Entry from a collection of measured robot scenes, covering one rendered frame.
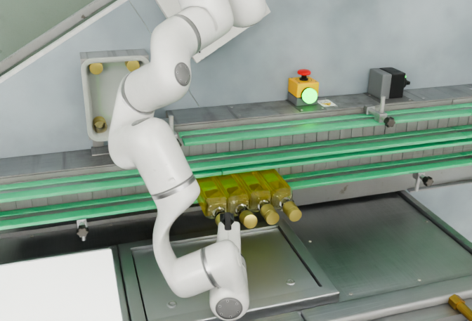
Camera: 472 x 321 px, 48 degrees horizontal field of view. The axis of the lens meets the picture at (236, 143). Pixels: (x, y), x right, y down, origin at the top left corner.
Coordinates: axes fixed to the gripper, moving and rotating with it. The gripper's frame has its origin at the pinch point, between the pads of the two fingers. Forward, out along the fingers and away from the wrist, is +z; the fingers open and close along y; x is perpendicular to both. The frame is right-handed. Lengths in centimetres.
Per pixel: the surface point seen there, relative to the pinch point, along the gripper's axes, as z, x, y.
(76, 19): 86, 52, 32
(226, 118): 30.8, -0.2, 15.8
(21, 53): 81, 71, 21
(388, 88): 47, -50, 21
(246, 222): 0.0, -4.7, 1.2
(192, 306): -12.8, 7.3, -12.7
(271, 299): -11.7, -10.1, -11.6
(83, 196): 19.1, 37.6, -2.8
